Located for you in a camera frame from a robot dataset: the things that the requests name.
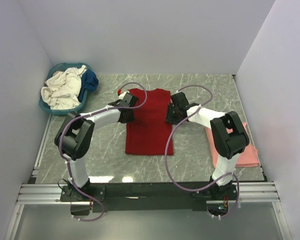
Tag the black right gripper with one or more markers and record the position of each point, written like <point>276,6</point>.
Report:
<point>169,117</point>

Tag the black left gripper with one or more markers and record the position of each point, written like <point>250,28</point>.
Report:
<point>129,119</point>

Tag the red t shirt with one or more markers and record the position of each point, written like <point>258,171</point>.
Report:
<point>147,135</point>

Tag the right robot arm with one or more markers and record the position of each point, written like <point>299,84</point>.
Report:
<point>229,138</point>

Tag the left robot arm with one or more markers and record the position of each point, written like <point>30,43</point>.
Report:
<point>75,135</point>

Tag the blue t shirt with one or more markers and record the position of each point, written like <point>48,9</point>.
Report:
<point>89,82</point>

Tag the cream white t shirt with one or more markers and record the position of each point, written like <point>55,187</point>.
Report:
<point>61,91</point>

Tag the black base beam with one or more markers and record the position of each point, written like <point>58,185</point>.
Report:
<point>188,202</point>

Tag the folded pink t shirt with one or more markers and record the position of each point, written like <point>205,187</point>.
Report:
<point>248,159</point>

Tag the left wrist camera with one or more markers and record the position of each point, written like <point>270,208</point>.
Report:
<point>120,92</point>

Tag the aluminium rail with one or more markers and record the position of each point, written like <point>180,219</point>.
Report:
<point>248,192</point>

